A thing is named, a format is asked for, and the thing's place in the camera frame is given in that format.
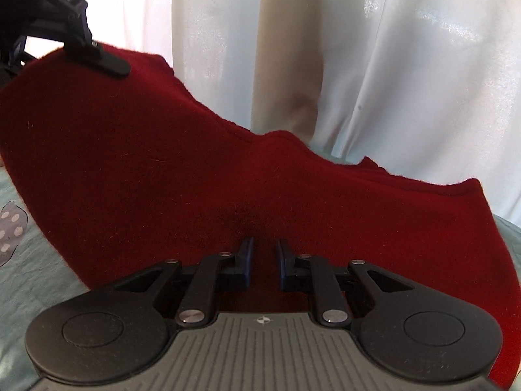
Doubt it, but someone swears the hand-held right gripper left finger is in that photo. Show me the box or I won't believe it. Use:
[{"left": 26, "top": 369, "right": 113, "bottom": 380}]
[{"left": 114, "top": 237, "right": 255, "bottom": 327}]

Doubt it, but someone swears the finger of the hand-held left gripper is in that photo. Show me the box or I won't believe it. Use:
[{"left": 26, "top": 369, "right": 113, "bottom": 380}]
[{"left": 65, "top": 40, "right": 132, "bottom": 78}]

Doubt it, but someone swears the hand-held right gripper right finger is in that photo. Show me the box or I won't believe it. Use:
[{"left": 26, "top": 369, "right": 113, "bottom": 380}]
[{"left": 276, "top": 238, "right": 413, "bottom": 327}]

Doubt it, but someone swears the red knit cardigan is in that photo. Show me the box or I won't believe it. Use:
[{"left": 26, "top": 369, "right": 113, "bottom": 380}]
[{"left": 0, "top": 41, "right": 521, "bottom": 390}]

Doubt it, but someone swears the beige curtain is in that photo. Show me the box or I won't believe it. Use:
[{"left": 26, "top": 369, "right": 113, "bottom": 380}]
[{"left": 250, "top": 0, "right": 338, "bottom": 149}]

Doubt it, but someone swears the white sheer curtain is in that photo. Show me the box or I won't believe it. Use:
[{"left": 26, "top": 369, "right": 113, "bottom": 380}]
[
  {"left": 309, "top": 0, "right": 521, "bottom": 221},
  {"left": 24, "top": 0, "right": 269, "bottom": 135}
]

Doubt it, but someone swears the light blue printed bed sheet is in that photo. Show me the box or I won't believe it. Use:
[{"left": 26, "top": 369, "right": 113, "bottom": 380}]
[{"left": 0, "top": 159, "right": 521, "bottom": 391}]

